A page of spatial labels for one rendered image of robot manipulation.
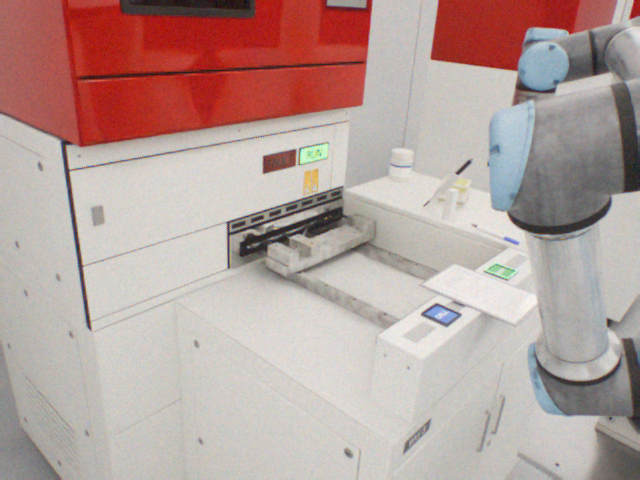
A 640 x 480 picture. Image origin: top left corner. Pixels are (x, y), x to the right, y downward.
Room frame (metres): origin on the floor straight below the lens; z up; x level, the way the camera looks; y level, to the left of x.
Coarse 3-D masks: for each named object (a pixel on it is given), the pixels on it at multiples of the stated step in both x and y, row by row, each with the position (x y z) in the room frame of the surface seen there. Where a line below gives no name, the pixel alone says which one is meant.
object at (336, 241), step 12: (348, 228) 1.43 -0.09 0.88; (324, 240) 1.33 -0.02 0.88; (336, 240) 1.34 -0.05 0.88; (348, 240) 1.34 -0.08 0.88; (360, 240) 1.38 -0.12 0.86; (300, 252) 1.24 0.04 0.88; (324, 252) 1.26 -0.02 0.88; (336, 252) 1.30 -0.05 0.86; (276, 264) 1.18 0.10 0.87; (300, 264) 1.19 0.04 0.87; (312, 264) 1.23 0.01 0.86
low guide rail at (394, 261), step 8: (352, 248) 1.41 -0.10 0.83; (360, 248) 1.39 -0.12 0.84; (368, 248) 1.37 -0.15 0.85; (376, 248) 1.36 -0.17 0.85; (368, 256) 1.37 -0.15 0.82; (376, 256) 1.35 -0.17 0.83; (384, 256) 1.33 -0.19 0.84; (392, 256) 1.32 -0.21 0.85; (392, 264) 1.31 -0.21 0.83; (400, 264) 1.30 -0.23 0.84; (408, 264) 1.28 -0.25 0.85; (416, 264) 1.28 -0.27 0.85; (408, 272) 1.28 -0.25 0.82; (416, 272) 1.26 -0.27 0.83; (424, 272) 1.25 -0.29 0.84; (432, 272) 1.24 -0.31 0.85
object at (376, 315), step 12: (288, 276) 1.20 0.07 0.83; (300, 276) 1.17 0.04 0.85; (312, 276) 1.17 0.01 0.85; (312, 288) 1.14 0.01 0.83; (324, 288) 1.12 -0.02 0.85; (336, 288) 1.12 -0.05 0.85; (336, 300) 1.09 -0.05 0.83; (348, 300) 1.07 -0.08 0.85; (360, 300) 1.07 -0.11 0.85; (360, 312) 1.05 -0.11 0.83; (372, 312) 1.02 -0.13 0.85; (384, 312) 1.02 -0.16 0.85; (384, 324) 1.00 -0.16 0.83
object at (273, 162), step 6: (294, 150) 1.36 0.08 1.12; (270, 156) 1.29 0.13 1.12; (276, 156) 1.31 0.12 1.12; (282, 156) 1.32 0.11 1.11; (288, 156) 1.34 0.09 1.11; (294, 156) 1.36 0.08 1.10; (270, 162) 1.29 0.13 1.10; (276, 162) 1.31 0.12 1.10; (282, 162) 1.32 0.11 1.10; (288, 162) 1.34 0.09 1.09; (294, 162) 1.36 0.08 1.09; (270, 168) 1.29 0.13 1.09; (276, 168) 1.31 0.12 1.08
